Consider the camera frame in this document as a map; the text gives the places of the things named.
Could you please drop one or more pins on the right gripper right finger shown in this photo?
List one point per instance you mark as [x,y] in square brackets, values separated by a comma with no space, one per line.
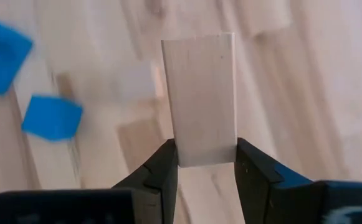
[261,193]

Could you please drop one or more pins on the blue cube block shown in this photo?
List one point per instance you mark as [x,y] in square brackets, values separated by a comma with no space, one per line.
[51,118]

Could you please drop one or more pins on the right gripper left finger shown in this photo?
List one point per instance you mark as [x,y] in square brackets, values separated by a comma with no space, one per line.
[159,186]

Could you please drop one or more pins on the blue arch block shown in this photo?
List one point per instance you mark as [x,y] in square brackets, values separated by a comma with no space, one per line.
[6,62]

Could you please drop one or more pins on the wooden cube block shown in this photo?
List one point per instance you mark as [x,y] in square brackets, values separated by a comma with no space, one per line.
[137,82]

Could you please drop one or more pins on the long wooden plank block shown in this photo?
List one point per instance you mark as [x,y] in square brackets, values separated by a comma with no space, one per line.
[199,99]

